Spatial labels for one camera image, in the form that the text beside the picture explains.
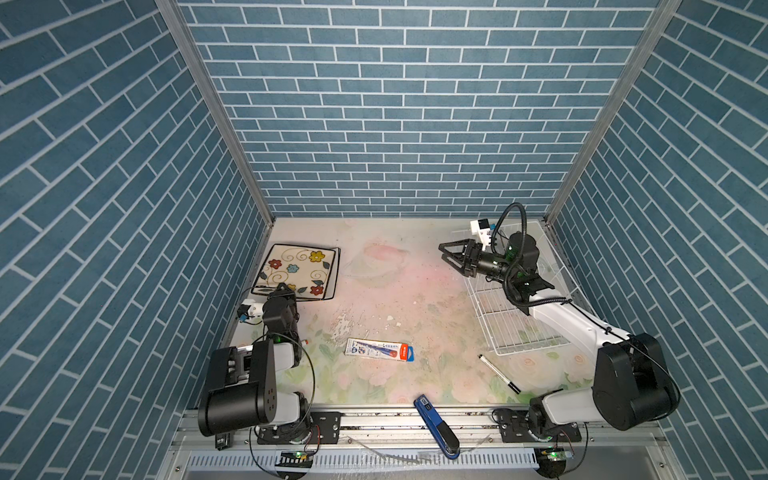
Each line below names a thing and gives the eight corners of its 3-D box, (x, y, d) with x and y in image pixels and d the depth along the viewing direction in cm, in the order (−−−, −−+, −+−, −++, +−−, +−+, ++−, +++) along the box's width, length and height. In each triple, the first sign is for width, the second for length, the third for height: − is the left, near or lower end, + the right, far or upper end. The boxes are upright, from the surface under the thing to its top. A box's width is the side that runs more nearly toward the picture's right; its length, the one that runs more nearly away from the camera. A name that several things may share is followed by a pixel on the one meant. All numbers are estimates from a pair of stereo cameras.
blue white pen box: (344, 354, 88) (343, 352, 86) (348, 339, 91) (347, 336, 89) (413, 363, 87) (414, 361, 85) (415, 347, 90) (415, 344, 88)
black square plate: (264, 314, 95) (250, 295, 86) (280, 263, 108) (270, 241, 99) (331, 315, 95) (324, 295, 86) (339, 263, 108) (334, 242, 99)
